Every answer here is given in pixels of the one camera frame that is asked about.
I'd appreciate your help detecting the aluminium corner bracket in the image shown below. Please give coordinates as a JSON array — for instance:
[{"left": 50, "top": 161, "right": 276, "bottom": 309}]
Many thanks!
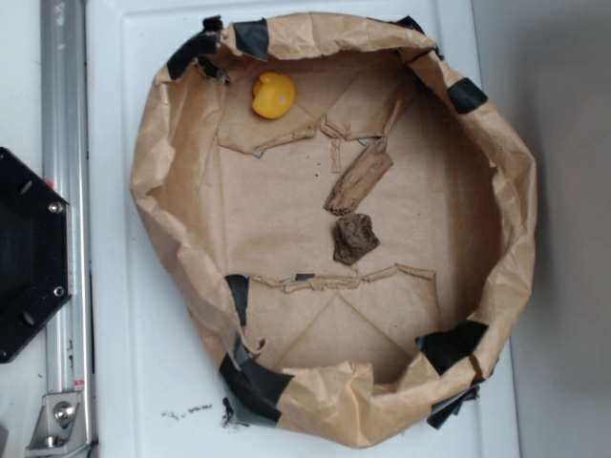
[{"left": 25, "top": 391, "right": 86, "bottom": 457}]

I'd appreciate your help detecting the aluminium extrusion rail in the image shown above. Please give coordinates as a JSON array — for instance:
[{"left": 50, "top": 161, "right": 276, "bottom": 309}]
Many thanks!
[{"left": 40, "top": 1, "right": 97, "bottom": 457}]

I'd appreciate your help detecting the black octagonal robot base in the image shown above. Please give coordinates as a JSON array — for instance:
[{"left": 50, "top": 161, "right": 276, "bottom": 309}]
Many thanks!
[{"left": 1, "top": 148, "right": 72, "bottom": 364}]

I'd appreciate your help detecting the light brown wood piece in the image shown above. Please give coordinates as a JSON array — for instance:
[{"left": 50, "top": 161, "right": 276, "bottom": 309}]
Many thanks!
[{"left": 324, "top": 137, "right": 393, "bottom": 216}]

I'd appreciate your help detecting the brown paper bag tray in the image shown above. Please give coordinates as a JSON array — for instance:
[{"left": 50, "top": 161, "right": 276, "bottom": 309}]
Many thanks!
[{"left": 130, "top": 12, "right": 537, "bottom": 448}]

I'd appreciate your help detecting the yellow rubber duck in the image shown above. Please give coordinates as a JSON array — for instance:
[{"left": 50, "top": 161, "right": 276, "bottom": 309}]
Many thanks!
[{"left": 252, "top": 72, "right": 296, "bottom": 119}]

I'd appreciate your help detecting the dark brown bark chunk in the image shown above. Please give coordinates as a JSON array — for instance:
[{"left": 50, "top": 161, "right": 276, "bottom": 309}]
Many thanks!
[{"left": 332, "top": 213, "right": 380, "bottom": 265}]

